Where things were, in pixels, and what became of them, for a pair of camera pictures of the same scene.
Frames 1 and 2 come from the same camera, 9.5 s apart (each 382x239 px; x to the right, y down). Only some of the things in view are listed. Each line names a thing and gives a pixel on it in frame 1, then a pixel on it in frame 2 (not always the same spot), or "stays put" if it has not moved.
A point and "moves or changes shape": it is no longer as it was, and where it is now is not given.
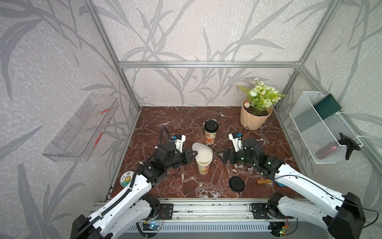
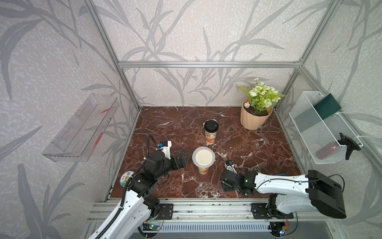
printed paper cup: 210,137 stays put
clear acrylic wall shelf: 79,134 stays put
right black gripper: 232,154 -> 225,188
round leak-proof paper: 205,155 moves or changes shape
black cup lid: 211,126 stays put
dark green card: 327,106 stays put
